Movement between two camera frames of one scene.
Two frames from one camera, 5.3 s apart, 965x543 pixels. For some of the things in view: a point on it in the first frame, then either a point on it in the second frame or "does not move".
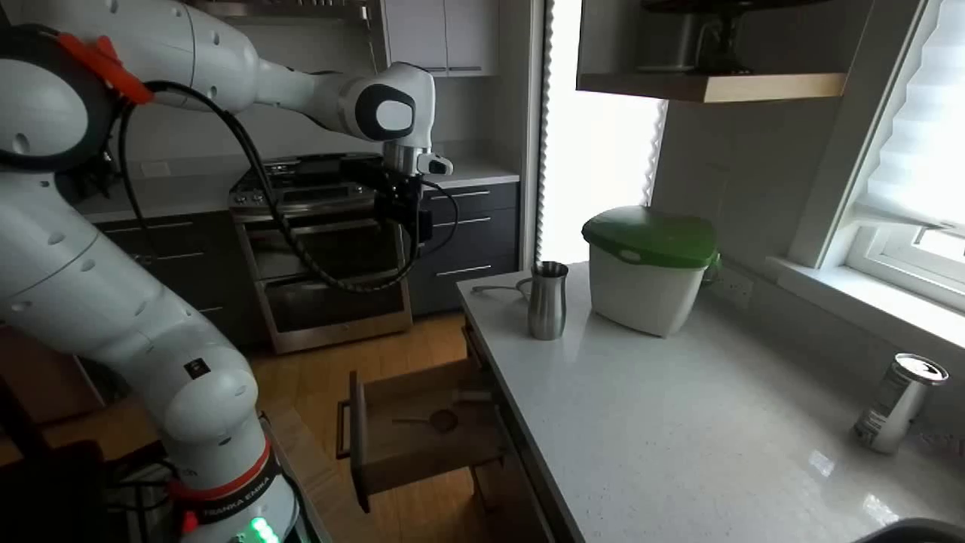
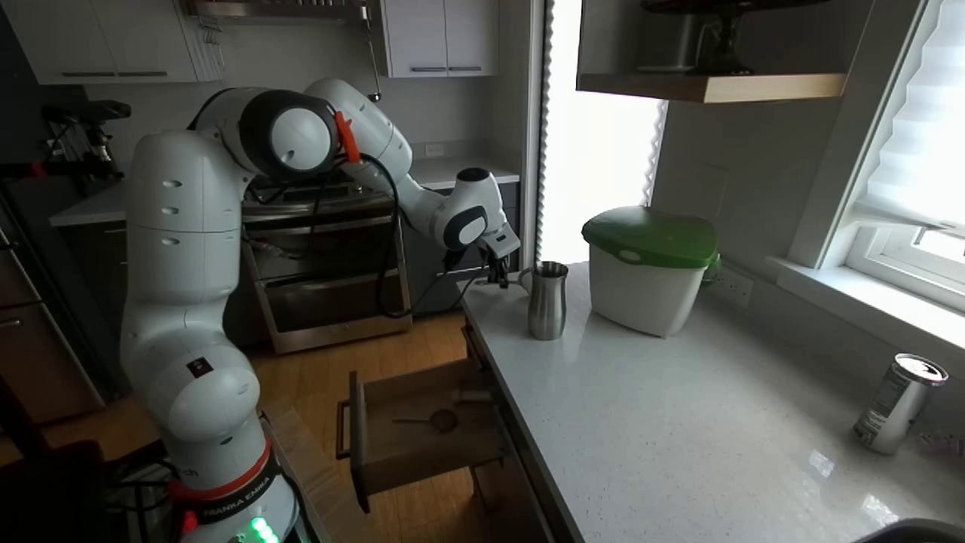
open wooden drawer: [416, 428] does not move
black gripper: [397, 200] to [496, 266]
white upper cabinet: [445, 36] does not move
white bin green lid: [650, 266] does not move
